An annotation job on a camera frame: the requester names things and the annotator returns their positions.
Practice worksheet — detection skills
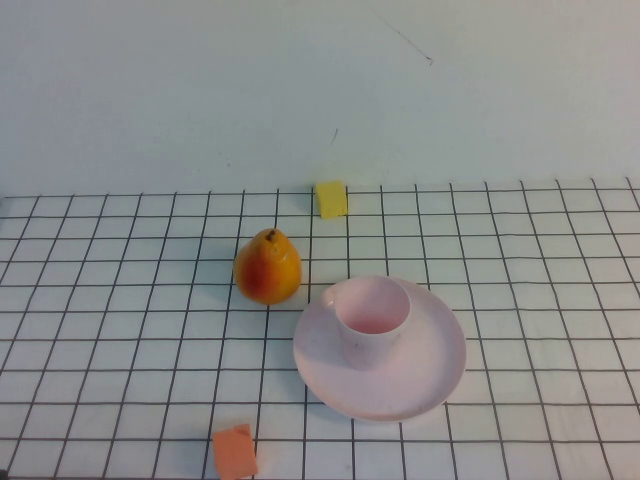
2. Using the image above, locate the pink round plate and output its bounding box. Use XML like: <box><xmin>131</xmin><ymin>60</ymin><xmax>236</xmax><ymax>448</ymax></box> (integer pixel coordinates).
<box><xmin>292</xmin><ymin>277</ymin><xmax>467</xmax><ymax>425</ymax></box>

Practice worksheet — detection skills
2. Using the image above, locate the orange yellow pear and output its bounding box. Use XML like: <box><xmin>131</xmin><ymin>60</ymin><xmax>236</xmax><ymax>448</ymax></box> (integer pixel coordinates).
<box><xmin>232</xmin><ymin>228</ymin><xmax>303</xmax><ymax>306</ymax></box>

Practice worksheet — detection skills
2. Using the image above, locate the pink plastic cup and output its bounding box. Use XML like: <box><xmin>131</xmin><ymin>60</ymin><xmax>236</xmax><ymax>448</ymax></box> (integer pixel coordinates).
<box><xmin>321</xmin><ymin>273</ymin><xmax>412</xmax><ymax>367</ymax></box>

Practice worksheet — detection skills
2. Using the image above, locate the yellow block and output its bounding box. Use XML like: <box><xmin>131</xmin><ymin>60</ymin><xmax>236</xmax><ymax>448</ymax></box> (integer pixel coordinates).
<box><xmin>314</xmin><ymin>180</ymin><xmax>349</xmax><ymax>221</ymax></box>

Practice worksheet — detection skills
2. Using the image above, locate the orange block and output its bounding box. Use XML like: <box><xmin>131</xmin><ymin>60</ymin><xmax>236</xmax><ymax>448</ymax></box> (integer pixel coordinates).
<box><xmin>211</xmin><ymin>423</ymin><xmax>259</xmax><ymax>480</ymax></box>

